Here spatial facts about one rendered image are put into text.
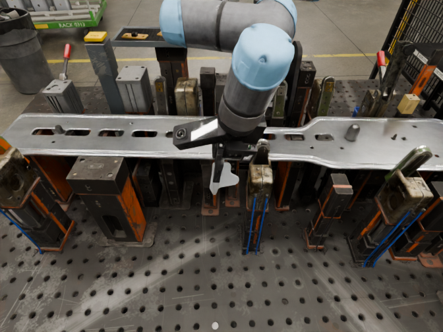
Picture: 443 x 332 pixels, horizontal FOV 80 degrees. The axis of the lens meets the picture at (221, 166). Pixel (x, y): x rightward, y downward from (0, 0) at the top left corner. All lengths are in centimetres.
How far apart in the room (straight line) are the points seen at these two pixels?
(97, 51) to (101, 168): 51
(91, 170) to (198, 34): 43
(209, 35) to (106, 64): 69
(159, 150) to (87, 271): 44
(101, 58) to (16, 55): 228
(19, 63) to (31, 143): 247
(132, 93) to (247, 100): 57
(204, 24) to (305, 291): 74
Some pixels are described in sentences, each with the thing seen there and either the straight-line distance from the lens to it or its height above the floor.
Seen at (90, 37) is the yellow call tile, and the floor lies 116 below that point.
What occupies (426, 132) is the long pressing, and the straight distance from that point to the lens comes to 102.
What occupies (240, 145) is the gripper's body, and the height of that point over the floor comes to 117.
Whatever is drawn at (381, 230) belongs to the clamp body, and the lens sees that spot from 84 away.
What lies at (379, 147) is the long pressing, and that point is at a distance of 88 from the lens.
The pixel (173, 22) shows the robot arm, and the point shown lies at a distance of 49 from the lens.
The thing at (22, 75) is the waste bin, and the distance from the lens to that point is 344.
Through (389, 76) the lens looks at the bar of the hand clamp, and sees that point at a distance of 97.
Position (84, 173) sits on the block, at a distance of 73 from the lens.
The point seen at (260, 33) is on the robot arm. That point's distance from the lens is 37.
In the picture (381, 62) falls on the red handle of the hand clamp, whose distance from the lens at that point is 104.
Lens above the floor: 151
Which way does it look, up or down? 46 degrees down
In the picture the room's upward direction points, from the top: straight up
